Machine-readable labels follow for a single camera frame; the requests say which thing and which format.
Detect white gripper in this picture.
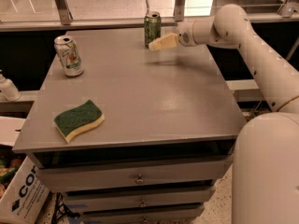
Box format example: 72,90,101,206
149,21,197,50

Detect green soda can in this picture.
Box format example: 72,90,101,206
144,11,161,47

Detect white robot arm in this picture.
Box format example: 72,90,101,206
149,4,299,224

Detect white 7up can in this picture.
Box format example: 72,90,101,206
54,35,84,77

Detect green yellow sponge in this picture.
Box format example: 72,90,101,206
54,100,105,143

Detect top grey drawer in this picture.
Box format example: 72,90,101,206
36,155,233,192

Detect grey drawer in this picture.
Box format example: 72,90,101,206
64,186,215,212
81,204,204,224
36,155,233,192

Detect middle grey drawer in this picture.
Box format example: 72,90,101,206
64,186,215,212

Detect white plastic bottle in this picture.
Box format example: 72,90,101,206
0,71,21,101

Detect bottom grey drawer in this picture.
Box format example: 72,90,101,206
81,204,204,224

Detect white cardboard box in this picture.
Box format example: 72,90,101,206
0,116,49,224

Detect metal window frame rail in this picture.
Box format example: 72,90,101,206
0,0,299,32

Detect black cables under cabinet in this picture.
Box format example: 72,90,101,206
50,192,81,224

